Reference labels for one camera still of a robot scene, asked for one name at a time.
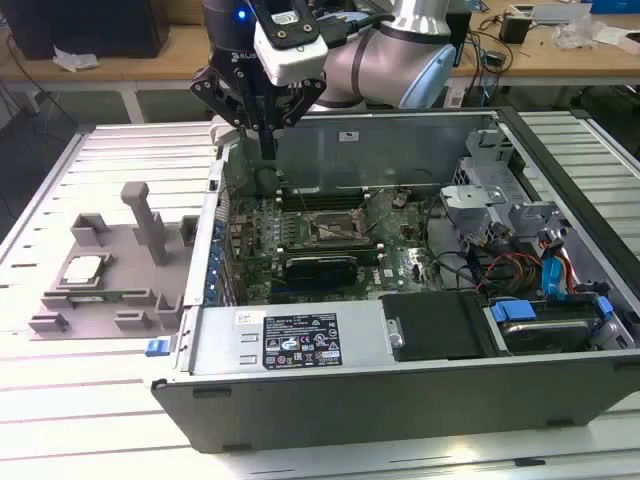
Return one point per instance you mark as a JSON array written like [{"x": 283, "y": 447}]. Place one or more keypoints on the CPU socket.
[{"x": 330, "y": 230}]

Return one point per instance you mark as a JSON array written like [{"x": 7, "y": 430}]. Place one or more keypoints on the printed label sticker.
[{"x": 348, "y": 135}]

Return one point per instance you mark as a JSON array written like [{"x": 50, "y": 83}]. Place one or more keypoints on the silver metal drive cage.
[{"x": 470, "y": 197}]

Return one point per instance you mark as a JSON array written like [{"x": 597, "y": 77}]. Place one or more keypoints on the wooden workbench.
[{"x": 150, "y": 67}]

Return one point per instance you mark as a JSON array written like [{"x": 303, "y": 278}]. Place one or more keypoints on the green motherboard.
[{"x": 395, "y": 250}]

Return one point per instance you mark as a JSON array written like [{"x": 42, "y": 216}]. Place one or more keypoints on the clear plastic bag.
[{"x": 575, "y": 32}]

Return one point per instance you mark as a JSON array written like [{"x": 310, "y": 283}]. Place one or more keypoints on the grey plastic parts rack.
[{"x": 130, "y": 280}]

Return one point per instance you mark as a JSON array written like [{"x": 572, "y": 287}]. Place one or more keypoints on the small black device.
[{"x": 513, "y": 29}]

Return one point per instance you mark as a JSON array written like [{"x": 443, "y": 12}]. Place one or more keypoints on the white paper sheet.
[{"x": 617, "y": 37}]

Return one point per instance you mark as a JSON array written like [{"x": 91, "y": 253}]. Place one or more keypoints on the black computer tower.
[{"x": 100, "y": 25}]

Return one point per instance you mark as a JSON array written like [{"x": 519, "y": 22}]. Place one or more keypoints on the grey open PC case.
[{"x": 350, "y": 395}]

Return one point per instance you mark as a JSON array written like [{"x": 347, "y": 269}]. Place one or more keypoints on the blue case latch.
[{"x": 157, "y": 346}]

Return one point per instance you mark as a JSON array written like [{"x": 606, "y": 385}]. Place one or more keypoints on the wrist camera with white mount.
[{"x": 295, "y": 60}]

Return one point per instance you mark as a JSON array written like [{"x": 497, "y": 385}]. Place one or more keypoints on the CPU with silver top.
[{"x": 84, "y": 271}]

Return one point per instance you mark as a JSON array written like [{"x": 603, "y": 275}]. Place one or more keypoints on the hard disk in blue carrier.
[{"x": 545, "y": 332}]

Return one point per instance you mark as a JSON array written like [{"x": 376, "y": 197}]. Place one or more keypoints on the crumpled white paper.
[{"x": 75, "y": 59}]

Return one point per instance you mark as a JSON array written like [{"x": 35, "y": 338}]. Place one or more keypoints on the RAM slot with white clips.
[
  {"x": 330, "y": 191},
  {"x": 330, "y": 200}
]

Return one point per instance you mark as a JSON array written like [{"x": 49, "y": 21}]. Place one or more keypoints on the round coin battery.
[{"x": 400, "y": 199}]

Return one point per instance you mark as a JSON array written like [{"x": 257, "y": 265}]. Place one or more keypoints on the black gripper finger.
[
  {"x": 305, "y": 97},
  {"x": 212, "y": 90}
]

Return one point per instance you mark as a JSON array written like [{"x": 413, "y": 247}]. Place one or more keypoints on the silver power supply with label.
[{"x": 225, "y": 330}]

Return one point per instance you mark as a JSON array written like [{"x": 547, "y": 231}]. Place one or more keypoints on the black drive bay cover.
[{"x": 440, "y": 325}]

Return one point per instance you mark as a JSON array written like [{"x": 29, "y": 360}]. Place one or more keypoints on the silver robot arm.
[{"x": 390, "y": 50}]

